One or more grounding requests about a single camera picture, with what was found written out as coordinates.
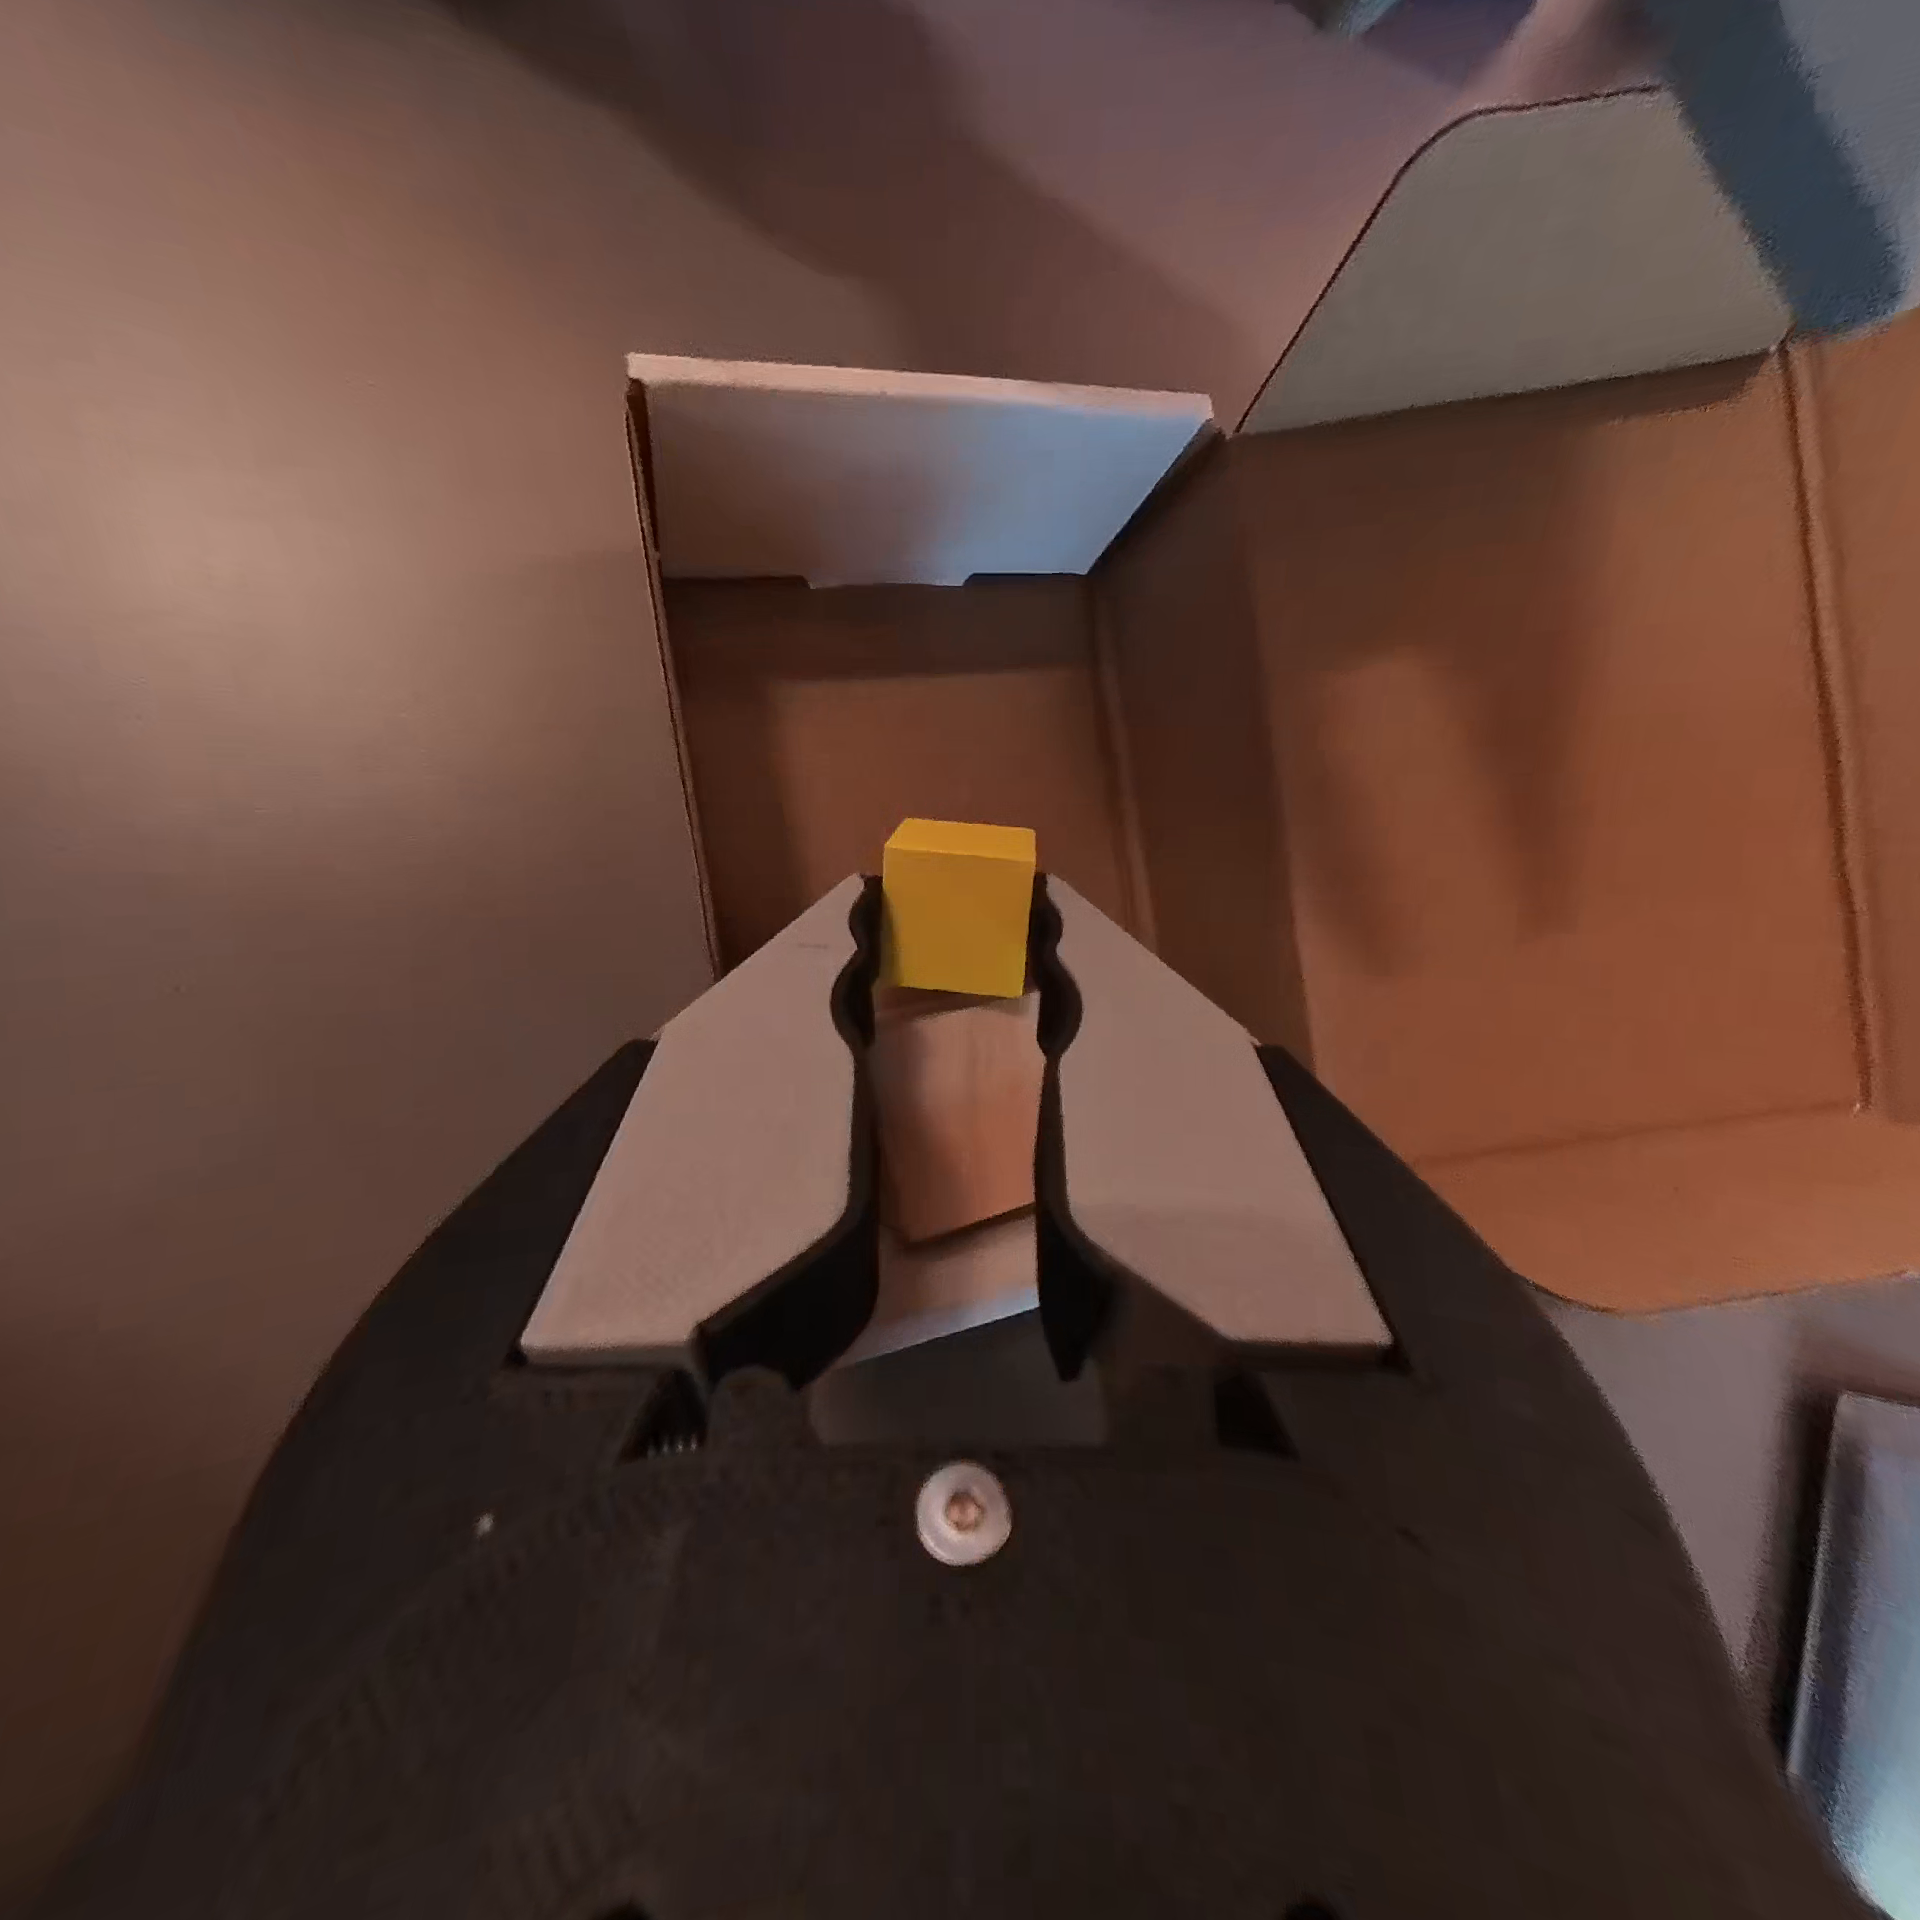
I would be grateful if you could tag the yellow cube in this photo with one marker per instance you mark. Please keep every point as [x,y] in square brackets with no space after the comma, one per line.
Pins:
[961,915]

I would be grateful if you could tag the grey metal tray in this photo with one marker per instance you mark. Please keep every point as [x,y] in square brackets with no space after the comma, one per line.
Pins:
[1875,1651]

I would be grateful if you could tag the white cardboard mailer box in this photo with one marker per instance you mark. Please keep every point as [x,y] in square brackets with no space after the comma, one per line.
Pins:
[1499,826]

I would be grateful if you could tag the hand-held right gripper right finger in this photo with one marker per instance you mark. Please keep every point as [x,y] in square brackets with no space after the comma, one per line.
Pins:
[1201,1185]

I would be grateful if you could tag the plain wooden cube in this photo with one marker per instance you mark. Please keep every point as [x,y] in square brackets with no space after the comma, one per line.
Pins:
[954,1126]

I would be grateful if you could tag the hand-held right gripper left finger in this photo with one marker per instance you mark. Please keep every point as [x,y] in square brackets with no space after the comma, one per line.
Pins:
[704,1185]

